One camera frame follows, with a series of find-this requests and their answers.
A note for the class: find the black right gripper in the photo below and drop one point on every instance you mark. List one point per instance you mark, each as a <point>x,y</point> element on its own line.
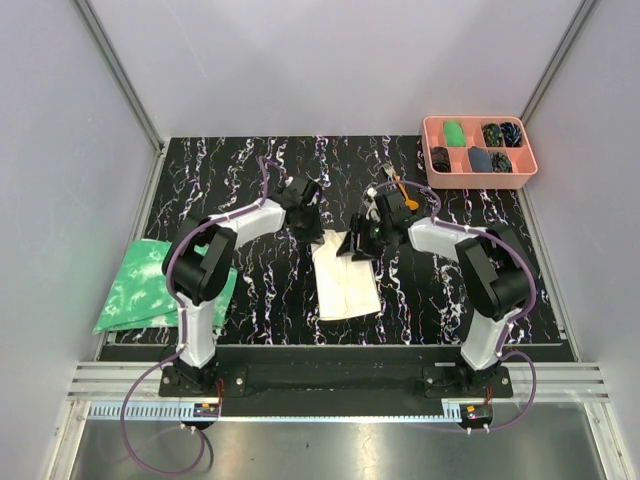
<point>366,252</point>

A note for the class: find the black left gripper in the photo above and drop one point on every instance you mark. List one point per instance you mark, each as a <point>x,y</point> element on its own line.
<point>316,231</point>

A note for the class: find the white cloth napkin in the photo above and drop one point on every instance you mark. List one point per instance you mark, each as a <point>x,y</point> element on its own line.
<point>345,288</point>

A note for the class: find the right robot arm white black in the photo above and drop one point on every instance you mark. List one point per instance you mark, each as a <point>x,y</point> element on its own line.
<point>495,269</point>

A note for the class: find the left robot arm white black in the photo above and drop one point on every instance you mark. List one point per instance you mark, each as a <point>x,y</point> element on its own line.
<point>198,263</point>

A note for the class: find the orange plastic spoon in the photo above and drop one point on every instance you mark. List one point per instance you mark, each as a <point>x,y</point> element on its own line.
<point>413,205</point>

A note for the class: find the silver metal fork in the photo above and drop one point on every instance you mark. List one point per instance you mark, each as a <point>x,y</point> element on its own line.
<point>389,171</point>

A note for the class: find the black marble pattern mat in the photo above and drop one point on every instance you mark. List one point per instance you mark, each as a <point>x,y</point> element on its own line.
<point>423,299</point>

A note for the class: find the dark brown rolled cloth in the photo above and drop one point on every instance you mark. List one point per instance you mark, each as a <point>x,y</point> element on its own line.
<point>440,159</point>

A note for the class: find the pink compartment tray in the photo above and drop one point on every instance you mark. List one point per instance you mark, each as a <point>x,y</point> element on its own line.
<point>461,175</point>

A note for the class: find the green rolled cloth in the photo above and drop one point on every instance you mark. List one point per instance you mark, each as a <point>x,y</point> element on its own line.
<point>454,134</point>

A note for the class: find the blue grey rolled cloth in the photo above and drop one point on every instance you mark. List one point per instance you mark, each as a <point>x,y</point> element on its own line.
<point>479,160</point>

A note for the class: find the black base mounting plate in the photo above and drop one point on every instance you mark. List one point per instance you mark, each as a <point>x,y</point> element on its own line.
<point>336,381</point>

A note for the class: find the dark teal patterned roll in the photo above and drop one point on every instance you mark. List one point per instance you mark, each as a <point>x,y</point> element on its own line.
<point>500,163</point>

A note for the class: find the dark green patterned roll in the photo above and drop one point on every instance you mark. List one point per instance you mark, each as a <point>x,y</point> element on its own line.
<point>492,135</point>

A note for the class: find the green white patterned cloth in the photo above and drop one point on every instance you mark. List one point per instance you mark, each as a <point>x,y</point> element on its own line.
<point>138,297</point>

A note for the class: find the dark blue patterned roll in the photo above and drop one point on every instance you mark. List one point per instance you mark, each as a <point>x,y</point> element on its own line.
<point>512,134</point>

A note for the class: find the left aluminium frame post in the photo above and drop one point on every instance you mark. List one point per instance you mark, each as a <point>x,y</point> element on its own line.
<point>113,63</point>

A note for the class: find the aluminium frame post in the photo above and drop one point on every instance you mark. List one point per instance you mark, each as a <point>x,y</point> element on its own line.
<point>113,63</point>
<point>576,25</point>

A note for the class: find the right aluminium frame post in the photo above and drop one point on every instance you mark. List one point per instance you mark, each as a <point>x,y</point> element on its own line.
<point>576,25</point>

